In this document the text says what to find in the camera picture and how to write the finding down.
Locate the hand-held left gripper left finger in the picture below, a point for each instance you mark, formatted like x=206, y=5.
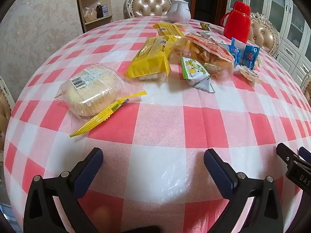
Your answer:
x=93, y=165

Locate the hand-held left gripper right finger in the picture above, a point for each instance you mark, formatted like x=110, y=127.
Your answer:
x=215, y=166

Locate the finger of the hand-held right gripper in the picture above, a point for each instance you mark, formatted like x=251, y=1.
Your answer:
x=291, y=160
x=305, y=154

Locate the blue snack packet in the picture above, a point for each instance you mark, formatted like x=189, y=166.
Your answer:
x=236, y=51
x=250, y=54

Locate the pink checked tablecloth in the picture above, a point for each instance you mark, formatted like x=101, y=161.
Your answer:
x=160, y=126

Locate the beige tufted chair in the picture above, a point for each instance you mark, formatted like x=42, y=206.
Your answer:
x=306, y=83
x=149, y=6
x=4, y=111
x=263, y=35

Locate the bread in clear bag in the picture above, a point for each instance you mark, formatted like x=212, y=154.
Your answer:
x=92, y=87

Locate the clear wrapped pastry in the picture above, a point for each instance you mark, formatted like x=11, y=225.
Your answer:
x=250, y=74

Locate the green white snack packet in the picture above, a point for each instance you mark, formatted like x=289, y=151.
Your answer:
x=195, y=71

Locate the orange clear snack bag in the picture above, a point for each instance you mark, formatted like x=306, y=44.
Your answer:
x=209, y=51

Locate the large yellow cracker pack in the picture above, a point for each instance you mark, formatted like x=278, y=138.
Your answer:
x=150, y=58

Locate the small green yellow candy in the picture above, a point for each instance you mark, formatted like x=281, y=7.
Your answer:
x=205, y=26

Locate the red thermos jug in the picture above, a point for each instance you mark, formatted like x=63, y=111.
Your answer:
x=237, y=25

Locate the white glass-door cabinet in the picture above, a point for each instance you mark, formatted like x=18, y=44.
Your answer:
x=279, y=12

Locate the clear bag of grain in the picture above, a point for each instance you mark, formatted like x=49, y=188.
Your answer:
x=90, y=14

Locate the brown bottle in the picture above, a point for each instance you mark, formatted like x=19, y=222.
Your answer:
x=99, y=11

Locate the small blue box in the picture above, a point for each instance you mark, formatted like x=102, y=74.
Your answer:
x=105, y=11

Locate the white teapot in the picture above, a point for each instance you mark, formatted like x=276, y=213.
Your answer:
x=178, y=11

